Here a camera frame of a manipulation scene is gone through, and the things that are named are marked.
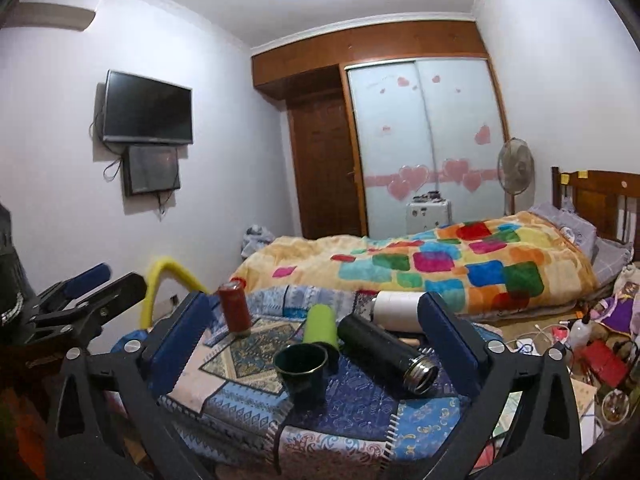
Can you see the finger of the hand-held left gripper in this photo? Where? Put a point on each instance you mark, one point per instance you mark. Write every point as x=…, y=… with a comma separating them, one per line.
x=89, y=279
x=116, y=294

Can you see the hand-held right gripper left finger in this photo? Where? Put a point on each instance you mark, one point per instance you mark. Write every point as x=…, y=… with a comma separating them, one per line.
x=176, y=342

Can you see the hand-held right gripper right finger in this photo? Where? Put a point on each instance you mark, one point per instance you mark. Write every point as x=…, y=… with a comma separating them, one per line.
x=452, y=347

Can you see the dark green cup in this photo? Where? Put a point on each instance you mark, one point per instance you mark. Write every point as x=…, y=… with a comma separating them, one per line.
x=300, y=367

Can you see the red cup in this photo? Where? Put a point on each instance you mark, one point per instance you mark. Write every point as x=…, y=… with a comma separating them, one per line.
x=235, y=310

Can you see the light green cup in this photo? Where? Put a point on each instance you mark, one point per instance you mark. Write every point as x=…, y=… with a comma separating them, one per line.
x=321, y=327

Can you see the yellow foam tube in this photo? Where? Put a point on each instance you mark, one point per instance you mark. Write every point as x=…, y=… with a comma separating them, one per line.
x=155, y=280

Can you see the white thermos bottle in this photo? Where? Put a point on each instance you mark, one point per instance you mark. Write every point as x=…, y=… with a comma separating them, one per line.
x=400, y=311

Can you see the black thermos bottle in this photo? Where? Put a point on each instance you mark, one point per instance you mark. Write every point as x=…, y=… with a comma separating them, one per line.
x=380, y=352

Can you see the patchwork blue cloth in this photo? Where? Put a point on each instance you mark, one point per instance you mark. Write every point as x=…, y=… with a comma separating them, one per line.
x=240, y=395

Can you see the colourful checked blanket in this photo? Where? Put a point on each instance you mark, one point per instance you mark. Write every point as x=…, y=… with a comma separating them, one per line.
x=425, y=265

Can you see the white squeeze bottle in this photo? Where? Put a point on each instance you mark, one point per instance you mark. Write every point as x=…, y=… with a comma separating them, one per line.
x=580, y=334

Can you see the pile of grey clothes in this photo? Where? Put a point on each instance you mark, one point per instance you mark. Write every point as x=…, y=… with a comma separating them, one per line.
x=257, y=241

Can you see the white boxy appliance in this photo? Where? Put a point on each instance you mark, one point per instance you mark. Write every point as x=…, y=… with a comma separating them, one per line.
x=427, y=215

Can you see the red box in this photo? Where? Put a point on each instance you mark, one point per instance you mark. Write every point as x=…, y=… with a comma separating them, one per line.
x=605, y=362

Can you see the grey purple pillow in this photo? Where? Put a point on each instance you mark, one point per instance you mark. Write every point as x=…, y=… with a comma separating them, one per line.
x=565, y=225

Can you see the purple printed bag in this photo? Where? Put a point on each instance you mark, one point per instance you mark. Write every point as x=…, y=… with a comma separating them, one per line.
x=622, y=310

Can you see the striped grey pillow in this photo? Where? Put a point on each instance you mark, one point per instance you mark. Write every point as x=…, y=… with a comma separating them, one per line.
x=611, y=260

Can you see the standing fan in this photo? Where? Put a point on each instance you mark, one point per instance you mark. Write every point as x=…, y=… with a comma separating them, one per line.
x=515, y=165

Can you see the wooden bed headboard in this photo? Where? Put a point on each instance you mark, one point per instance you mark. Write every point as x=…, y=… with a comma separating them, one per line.
x=600, y=205

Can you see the brown wooden door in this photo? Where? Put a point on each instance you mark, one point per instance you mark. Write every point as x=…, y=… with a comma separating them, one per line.
x=325, y=170

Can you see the wooden wardrobe with frosted doors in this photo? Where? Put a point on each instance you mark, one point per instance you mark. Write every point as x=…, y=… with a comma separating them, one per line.
x=425, y=125

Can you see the beige air conditioner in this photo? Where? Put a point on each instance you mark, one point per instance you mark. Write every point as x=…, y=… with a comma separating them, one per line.
x=50, y=16

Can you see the small black wall monitor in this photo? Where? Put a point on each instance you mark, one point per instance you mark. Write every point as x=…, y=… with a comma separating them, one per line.
x=151, y=169

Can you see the wall-mounted black television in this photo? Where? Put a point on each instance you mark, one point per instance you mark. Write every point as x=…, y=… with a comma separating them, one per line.
x=147, y=107

